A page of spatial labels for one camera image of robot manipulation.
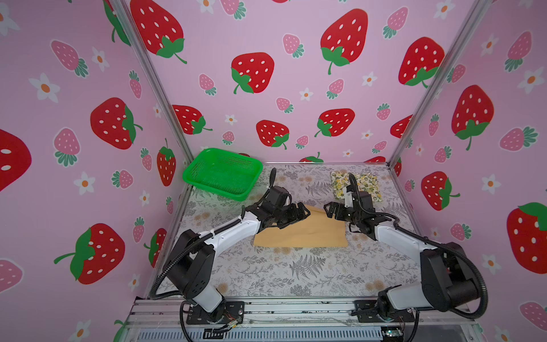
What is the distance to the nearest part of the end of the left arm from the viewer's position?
634 mm

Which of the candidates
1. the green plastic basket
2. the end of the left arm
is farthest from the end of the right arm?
the green plastic basket

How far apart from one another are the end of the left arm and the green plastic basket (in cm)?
39

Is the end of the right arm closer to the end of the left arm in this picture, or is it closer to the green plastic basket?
the end of the left arm

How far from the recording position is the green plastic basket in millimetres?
1126
